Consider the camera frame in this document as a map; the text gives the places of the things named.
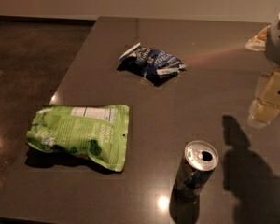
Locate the green snack bag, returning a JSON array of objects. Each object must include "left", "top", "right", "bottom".
[{"left": 26, "top": 105, "right": 130, "bottom": 172}]

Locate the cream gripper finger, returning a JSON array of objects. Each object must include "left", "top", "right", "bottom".
[
  {"left": 248, "top": 68, "right": 280, "bottom": 129},
  {"left": 245, "top": 26, "right": 270, "bottom": 51}
]

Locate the blue chip bag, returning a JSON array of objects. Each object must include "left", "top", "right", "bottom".
[{"left": 119, "top": 43, "right": 187, "bottom": 79}]

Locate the silver redbull can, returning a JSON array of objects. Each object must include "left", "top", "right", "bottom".
[{"left": 174, "top": 140, "right": 218, "bottom": 199}]

